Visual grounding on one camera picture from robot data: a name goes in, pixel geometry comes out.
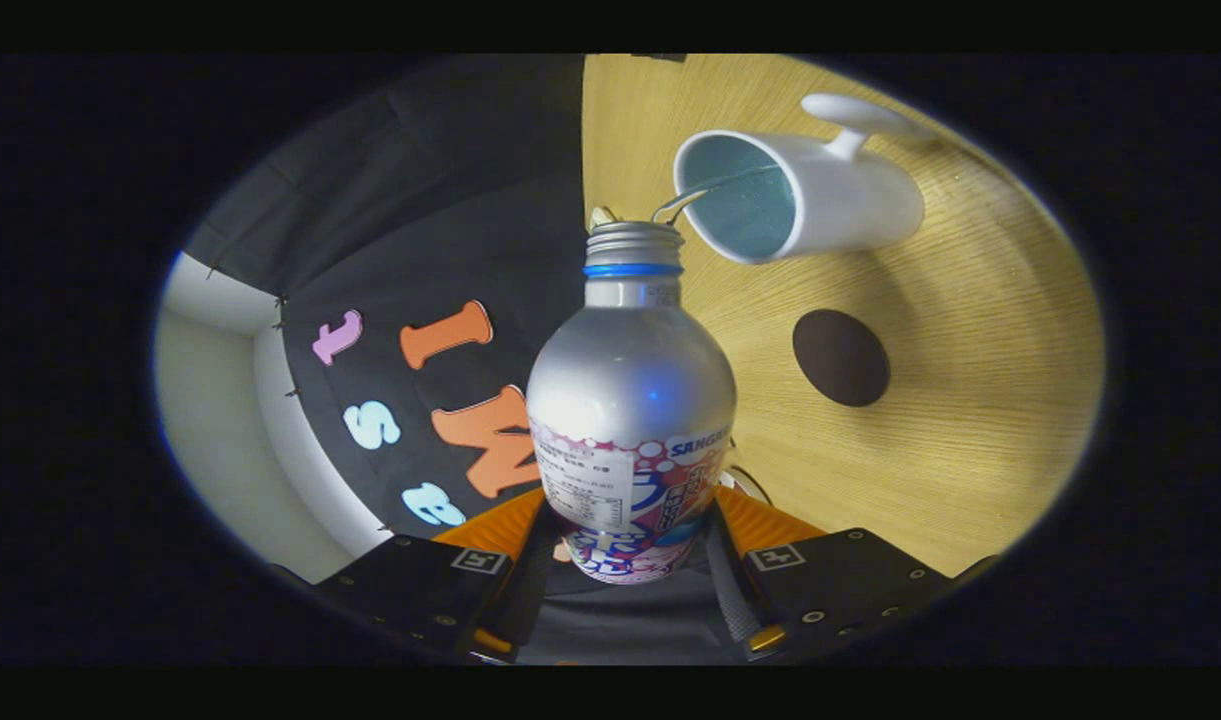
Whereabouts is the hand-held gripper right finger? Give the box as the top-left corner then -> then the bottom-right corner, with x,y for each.
705,485 -> 961,661

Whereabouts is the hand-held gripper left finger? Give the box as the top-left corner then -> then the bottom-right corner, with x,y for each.
315,487 -> 561,665

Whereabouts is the brown round coaster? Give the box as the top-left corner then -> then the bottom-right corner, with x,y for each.
792,308 -> 891,408

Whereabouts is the silver juice bottle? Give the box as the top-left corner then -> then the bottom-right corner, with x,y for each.
525,221 -> 739,586

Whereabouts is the white cup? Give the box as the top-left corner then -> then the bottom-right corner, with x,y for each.
672,93 -> 936,266

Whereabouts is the clear juice stream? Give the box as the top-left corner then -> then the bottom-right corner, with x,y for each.
652,163 -> 783,225

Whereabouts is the wooden table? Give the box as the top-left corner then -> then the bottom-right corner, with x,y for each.
580,55 -> 1106,579

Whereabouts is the black backdrop cloth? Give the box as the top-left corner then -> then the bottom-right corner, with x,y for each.
180,55 -> 589,546

